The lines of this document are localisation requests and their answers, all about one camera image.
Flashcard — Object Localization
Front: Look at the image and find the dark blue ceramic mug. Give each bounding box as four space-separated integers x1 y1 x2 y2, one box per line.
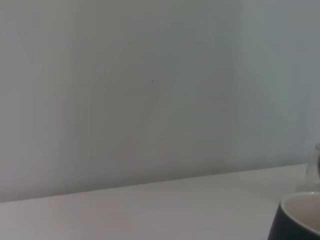
267 191 320 240

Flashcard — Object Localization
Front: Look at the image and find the clear double-wall glass cup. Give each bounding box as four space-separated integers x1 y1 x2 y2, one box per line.
306 143 320 186

